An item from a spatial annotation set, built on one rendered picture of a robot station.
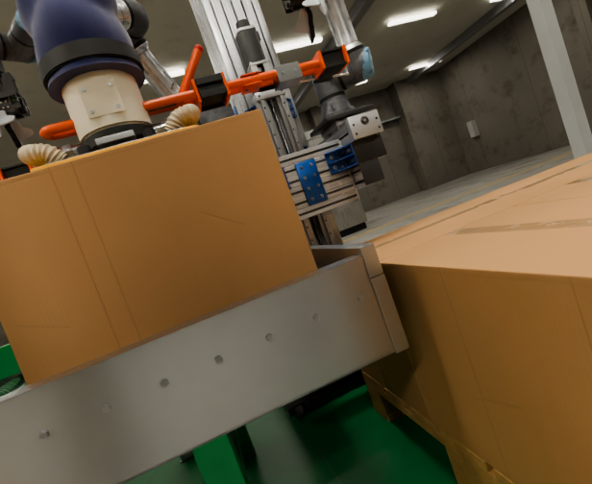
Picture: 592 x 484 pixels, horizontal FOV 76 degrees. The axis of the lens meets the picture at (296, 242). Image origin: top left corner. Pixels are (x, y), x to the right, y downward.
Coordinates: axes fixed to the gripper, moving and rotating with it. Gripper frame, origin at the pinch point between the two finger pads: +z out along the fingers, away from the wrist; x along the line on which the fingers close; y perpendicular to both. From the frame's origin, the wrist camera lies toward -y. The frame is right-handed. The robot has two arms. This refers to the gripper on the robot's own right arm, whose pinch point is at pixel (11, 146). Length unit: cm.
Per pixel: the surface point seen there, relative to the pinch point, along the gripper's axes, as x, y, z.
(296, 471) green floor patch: -17, 42, 117
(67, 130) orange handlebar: -28.1, 20.1, 9.9
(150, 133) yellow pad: -37, 37, 18
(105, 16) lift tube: -34, 37, -10
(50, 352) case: -45, 6, 55
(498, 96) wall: 844, 1076, -90
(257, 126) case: -46, 58, 25
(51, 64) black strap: -34.7, 22.9, -1.8
